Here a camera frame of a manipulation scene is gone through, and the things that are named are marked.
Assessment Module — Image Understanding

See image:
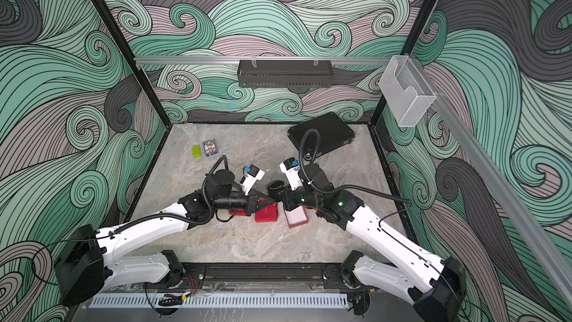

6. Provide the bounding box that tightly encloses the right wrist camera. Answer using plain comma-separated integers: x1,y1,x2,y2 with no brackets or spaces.
279,157,302,191

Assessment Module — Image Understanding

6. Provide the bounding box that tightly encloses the red jewelry box left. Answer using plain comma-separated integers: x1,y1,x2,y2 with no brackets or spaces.
229,210,247,217

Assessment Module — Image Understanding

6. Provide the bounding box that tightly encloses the green small block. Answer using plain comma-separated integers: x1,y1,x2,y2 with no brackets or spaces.
192,145,201,159

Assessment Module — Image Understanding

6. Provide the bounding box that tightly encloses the aluminium wall rail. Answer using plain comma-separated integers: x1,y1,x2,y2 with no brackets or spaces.
134,55,391,66

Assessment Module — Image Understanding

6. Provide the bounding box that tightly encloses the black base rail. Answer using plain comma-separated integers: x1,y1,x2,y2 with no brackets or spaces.
182,262,369,290

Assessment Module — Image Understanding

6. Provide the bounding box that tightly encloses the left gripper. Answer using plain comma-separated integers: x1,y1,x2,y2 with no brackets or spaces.
212,188,273,217

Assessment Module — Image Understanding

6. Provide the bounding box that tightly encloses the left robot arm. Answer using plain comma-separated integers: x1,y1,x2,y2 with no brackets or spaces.
54,157,274,306

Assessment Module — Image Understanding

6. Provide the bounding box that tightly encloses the red jewelry box middle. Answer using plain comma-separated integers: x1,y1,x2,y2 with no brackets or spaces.
255,203,279,223

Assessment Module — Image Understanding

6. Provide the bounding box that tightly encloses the black flat case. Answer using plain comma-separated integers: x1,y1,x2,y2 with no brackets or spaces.
287,113,355,158

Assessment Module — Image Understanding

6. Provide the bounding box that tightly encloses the black wall tray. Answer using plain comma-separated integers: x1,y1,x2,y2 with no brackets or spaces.
237,61,334,90

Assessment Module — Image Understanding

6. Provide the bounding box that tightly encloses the clear acrylic wall holder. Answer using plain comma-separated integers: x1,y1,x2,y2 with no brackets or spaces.
379,55,436,128

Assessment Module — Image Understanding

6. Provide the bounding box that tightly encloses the red jewelry box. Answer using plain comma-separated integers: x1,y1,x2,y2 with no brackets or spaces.
229,210,247,217
255,203,279,223

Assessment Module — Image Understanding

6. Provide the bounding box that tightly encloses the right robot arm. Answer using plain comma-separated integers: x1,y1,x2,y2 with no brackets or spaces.
268,128,466,321

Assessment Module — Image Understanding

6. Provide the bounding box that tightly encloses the red jewelry box base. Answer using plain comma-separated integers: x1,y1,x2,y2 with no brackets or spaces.
285,207,308,229

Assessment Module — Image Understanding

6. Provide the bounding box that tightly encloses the white slotted cable duct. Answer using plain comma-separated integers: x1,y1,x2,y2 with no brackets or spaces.
89,292,349,309

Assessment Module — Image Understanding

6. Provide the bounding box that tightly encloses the small card pack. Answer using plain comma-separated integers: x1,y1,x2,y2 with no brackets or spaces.
202,139,218,157

